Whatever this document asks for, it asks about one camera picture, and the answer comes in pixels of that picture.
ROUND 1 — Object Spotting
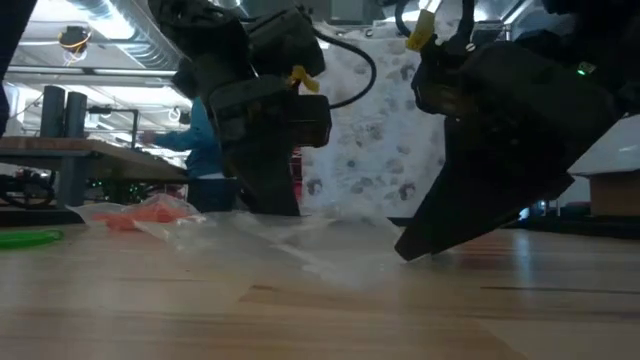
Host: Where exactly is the orange rubber band pile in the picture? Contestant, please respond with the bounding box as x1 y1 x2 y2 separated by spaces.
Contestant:
90 202 194 232

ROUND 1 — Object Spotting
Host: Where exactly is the grey wheeled table frame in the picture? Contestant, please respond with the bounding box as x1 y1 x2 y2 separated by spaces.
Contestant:
0 135 190 211

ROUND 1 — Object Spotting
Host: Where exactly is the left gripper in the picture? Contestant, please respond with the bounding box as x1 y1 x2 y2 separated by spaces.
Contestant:
208 74 334 218

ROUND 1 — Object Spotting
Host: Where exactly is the ceiling cable reel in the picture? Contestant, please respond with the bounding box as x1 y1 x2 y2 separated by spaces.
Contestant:
58 24 94 66

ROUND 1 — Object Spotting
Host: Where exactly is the green rubber band pile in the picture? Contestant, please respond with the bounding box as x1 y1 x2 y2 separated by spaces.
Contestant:
0 228 65 251

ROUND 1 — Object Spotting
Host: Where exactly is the person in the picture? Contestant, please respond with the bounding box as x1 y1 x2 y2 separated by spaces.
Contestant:
139 57 241 214

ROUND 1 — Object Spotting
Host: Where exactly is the black tube stand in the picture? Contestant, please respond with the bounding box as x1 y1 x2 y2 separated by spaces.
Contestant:
87 106 141 151

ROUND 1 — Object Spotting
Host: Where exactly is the silver ceiling duct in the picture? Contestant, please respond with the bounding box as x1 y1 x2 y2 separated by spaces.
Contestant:
64 0 184 71

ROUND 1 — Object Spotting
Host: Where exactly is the dark grey cylinder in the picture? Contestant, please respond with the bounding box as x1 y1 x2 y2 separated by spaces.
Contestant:
39 84 67 139
63 90 89 139

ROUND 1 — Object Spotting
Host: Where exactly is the black aluminium table frame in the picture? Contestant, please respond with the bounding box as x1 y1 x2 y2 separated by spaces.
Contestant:
0 207 640 239

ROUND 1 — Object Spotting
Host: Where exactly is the yellow cable tag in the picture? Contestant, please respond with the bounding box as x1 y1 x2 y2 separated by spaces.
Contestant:
405 8 437 53
288 64 321 94

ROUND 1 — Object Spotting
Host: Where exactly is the cardboard box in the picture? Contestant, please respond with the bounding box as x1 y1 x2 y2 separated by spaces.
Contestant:
569 168 640 217

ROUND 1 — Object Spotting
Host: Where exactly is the white floral cloth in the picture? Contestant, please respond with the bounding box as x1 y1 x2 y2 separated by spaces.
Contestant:
297 19 451 220

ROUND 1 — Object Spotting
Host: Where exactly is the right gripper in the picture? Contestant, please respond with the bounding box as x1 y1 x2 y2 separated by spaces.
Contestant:
393 39 624 263

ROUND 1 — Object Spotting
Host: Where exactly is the red plastic bin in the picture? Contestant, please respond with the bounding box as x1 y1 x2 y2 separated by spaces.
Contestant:
291 147 304 202

